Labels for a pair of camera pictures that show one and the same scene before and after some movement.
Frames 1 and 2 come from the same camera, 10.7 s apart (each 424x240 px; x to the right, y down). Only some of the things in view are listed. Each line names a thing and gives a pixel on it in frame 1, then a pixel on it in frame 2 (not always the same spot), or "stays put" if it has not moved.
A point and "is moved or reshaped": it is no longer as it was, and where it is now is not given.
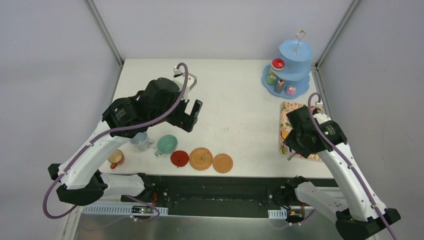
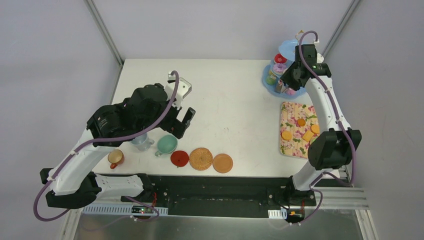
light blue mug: [141, 141] stays put
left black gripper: [185, 117] to [177, 119]
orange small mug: [116, 158] stays put
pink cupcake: [291, 90] stays put
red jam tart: [277, 64] is moved or reshaped
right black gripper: [294, 145] to [294, 79]
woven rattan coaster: [201, 159] stays put
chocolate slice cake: [279, 86] stays put
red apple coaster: [179, 158] stays put
